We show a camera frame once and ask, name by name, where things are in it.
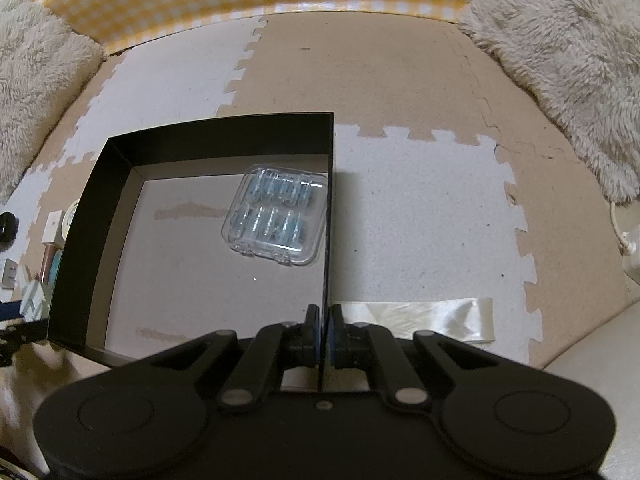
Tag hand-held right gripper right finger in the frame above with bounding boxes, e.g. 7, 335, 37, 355
327, 304, 507, 407

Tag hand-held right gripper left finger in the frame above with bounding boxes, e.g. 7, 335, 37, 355
136, 304, 321, 414

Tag white plug adapter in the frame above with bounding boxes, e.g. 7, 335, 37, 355
19, 280, 54, 322

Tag black oval case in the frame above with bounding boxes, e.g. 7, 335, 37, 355
0, 211, 19, 252

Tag pink lip gloss white cap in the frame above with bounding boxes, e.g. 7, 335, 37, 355
41, 212, 65, 286

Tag black cardboard box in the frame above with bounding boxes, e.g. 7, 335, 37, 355
46, 111, 335, 393

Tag glossy clear tape strip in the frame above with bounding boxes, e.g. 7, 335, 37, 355
340, 297, 496, 346

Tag white tape roll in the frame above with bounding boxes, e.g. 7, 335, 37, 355
61, 199, 82, 250

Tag white foam puzzle mat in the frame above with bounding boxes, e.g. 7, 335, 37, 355
0, 150, 108, 311
334, 125, 546, 366
65, 14, 268, 161

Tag clear plastic case blue pieces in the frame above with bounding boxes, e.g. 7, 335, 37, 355
221, 164, 329, 267

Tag beige foam puzzle mat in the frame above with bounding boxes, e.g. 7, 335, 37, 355
217, 10, 501, 147
470, 30, 632, 367
20, 52, 128, 196

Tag fluffy cream cushion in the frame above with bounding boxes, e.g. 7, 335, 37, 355
457, 0, 640, 206
0, 0, 106, 206

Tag cream smooth sheet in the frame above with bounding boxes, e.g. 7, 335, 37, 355
542, 302, 640, 480

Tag white power adapter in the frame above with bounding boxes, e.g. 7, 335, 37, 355
620, 225, 640, 286

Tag white cable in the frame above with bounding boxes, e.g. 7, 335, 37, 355
609, 199, 638, 256

